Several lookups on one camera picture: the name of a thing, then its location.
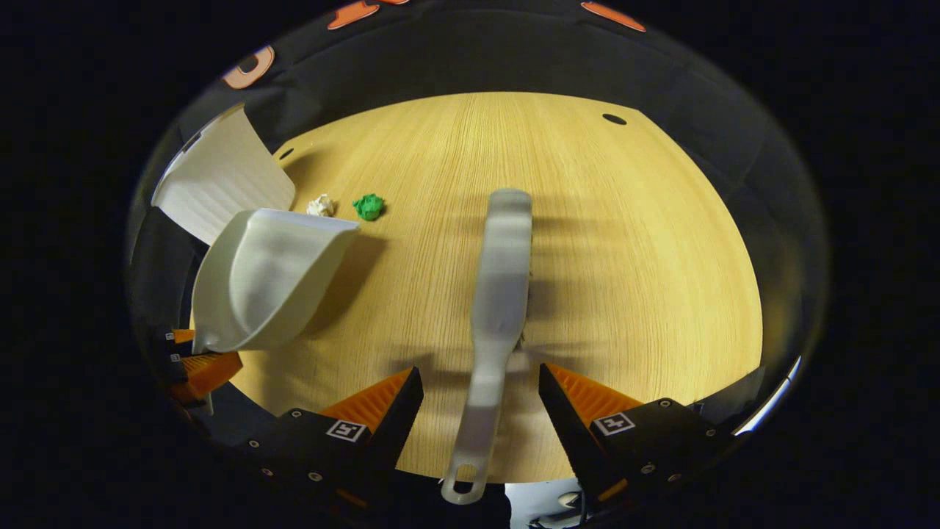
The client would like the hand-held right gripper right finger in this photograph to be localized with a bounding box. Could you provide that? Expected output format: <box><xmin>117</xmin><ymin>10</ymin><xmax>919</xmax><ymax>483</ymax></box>
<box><xmin>538</xmin><ymin>362</ymin><xmax>724</xmax><ymax>508</ymax></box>

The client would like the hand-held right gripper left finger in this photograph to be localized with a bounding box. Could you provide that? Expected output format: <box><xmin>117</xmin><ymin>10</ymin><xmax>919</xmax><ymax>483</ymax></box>
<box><xmin>246</xmin><ymin>366</ymin><xmax>425</xmax><ymax>508</ymax></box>

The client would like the white plastic dustpan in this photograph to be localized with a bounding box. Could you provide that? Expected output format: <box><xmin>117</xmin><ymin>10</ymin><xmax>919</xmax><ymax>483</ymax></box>
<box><xmin>191</xmin><ymin>208</ymin><xmax>361</xmax><ymax>355</ymax></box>

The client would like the small white broom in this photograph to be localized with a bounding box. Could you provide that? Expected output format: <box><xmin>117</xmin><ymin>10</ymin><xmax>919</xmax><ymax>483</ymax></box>
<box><xmin>441</xmin><ymin>188</ymin><xmax>534</xmax><ymax>506</ymax></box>

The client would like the white ribbed garbage bin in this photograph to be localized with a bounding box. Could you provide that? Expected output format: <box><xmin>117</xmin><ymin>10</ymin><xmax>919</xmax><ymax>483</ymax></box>
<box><xmin>151</xmin><ymin>103</ymin><xmax>296</xmax><ymax>247</ymax></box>

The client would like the black backdrop cloth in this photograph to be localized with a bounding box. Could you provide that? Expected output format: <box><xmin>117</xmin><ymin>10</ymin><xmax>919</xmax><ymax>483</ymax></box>
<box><xmin>125</xmin><ymin>0</ymin><xmax>831</xmax><ymax>412</ymax></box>

